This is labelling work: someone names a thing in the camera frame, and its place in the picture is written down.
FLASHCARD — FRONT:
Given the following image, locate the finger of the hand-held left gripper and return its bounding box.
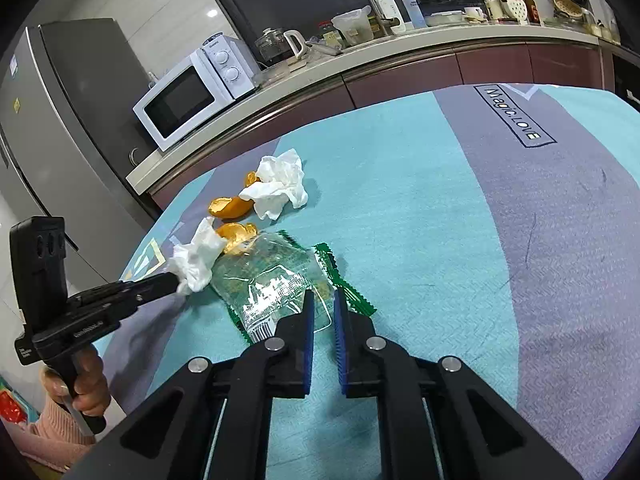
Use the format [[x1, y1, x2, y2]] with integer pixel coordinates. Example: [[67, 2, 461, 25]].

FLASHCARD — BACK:
[[102, 272, 180, 319], [69, 279, 156, 310]]

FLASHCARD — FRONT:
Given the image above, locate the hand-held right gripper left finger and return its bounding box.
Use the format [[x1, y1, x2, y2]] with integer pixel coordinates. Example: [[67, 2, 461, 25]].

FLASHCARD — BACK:
[[67, 289, 317, 480]]

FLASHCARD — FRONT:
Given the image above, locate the white soap dispenser bottle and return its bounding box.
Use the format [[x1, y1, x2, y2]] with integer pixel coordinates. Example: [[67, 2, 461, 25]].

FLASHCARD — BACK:
[[375, 0, 407, 33]]

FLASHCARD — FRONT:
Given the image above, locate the clear green-edged wrapper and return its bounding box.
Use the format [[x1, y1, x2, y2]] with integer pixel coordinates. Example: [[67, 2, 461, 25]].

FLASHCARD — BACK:
[[210, 230, 378, 346]]

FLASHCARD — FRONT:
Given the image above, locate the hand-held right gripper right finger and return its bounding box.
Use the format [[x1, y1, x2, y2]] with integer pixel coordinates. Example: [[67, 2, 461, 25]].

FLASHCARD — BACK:
[[332, 287, 584, 480]]

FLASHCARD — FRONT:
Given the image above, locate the grey refrigerator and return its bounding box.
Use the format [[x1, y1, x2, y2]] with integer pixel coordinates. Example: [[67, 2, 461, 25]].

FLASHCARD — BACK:
[[0, 17, 163, 311]]

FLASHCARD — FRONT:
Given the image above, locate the white tissue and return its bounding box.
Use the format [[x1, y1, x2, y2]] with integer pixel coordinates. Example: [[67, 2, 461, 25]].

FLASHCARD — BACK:
[[167, 217, 228, 296], [239, 149, 310, 221]]

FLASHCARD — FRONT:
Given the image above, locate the glass kettle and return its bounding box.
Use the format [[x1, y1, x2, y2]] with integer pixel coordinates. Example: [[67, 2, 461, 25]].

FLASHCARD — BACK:
[[255, 27, 306, 67]]

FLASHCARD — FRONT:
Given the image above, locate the red printed bag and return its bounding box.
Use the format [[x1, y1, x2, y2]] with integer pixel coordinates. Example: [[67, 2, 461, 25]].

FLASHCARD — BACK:
[[0, 380, 41, 426]]

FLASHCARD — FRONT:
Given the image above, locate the blue and white bottle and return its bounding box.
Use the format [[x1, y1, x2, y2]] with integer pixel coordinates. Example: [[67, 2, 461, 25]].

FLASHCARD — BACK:
[[401, 0, 427, 30]]

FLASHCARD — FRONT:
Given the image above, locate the maroon kitchen counter cabinet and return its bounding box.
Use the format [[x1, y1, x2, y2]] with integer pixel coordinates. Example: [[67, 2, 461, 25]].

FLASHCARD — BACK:
[[125, 15, 621, 211]]

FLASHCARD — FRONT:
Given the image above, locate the white microwave oven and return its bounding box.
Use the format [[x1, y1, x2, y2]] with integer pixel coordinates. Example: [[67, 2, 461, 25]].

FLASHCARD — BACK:
[[132, 34, 261, 153]]

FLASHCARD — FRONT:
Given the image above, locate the black built-in oven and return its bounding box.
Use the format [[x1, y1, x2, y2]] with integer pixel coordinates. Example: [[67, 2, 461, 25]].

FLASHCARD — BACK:
[[600, 42, 640, 111]]

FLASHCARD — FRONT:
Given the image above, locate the person's left forearm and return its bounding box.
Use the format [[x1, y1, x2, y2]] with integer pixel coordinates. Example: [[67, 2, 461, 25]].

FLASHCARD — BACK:
[[20, 390, 98, 473]]

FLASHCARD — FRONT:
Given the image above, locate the yellow colander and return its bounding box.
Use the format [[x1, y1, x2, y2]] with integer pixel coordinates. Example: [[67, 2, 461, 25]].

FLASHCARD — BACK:
[[552, 0, 583, 23]]

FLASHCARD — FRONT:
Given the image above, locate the person's left hand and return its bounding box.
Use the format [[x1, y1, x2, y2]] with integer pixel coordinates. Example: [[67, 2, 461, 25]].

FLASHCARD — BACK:
[[41, 347, 112, 418]]

